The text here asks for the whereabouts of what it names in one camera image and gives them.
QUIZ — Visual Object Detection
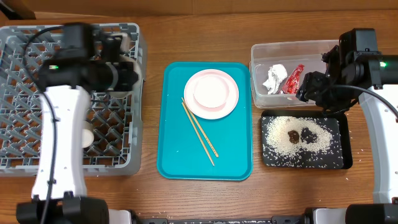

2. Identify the clear plastic waste bin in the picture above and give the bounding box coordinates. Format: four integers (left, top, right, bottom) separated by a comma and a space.
250, 40, 338, 109

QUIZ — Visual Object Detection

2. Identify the grey bowl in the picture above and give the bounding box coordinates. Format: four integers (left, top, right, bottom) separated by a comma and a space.
106, 32, 143, 98

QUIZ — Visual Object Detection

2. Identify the white tissue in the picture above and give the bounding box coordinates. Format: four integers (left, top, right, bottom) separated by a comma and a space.
262, 64, 287, 95

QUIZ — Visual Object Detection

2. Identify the wooden chopstick lower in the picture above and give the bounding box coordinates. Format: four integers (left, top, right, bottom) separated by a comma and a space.
181, 102, 215, 167

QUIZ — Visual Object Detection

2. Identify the brown food scrap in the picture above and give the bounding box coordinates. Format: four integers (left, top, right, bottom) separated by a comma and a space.
288, 130, 300, 144

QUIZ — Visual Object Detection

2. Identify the wooden chopstick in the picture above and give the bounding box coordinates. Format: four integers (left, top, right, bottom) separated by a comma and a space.
181, 97, 219, 157
181, 102, 215, 167

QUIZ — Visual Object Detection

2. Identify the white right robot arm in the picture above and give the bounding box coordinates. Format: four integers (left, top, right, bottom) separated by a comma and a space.
297, 44, 397, 223

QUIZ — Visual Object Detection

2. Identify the small white cup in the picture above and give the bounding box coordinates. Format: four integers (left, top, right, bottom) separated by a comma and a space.
81, 121, 95, 148

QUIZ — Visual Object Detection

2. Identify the red snack wrapper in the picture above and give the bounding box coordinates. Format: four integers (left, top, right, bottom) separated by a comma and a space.
280, 64, 305, 94

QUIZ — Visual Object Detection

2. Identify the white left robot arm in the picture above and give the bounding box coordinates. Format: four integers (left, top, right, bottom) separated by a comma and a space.
16, 33, 140, 223

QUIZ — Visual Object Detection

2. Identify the wooden chopstick upper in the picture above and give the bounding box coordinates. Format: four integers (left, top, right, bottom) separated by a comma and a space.
181, 97, 219, 157

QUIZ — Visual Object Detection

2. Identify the teal plastic tray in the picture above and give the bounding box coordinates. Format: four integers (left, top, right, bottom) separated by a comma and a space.
157, 62, 253, 181

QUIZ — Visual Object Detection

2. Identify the white rice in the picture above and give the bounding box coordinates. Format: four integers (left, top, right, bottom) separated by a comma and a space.
262, 115, 345, 169

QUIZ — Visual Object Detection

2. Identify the grey dishwasher rack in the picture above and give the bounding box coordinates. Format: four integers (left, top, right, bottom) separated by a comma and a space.
1, 23, 147, 177

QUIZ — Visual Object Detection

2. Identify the large pink plate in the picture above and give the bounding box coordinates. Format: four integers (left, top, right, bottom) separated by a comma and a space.
183, 69, 239, 119

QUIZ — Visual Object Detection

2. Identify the small pink plate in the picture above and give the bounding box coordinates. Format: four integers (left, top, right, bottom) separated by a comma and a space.
193, 75, 229, 108

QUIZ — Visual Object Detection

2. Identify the black waste tray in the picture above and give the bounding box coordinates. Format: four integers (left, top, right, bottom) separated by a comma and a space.
260, 109, 354, 170

